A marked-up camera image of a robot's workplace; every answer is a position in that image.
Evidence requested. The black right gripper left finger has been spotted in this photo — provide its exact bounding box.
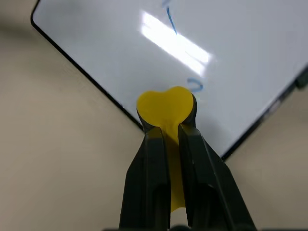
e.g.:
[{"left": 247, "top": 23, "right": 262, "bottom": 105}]
[{"left": 118, "top": 126, "right": 172, "bottom": 230}]

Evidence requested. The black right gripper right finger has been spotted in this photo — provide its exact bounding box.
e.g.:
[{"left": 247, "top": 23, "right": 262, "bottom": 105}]
[{"left": 177, "top": 124, "right": 257, "bottom": 230}]

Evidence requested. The yellow heart-shaped whiteboard eraser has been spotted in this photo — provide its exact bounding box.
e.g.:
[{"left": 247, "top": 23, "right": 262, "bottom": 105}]
[{"left": 136, "top": 86, "right": 198, "bottom": 213}]

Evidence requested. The black-framed whiteboard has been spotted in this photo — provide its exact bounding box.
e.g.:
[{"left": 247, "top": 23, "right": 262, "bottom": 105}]
[{"left": 30, "top": 0, "right": 308, "bottom": 161}]

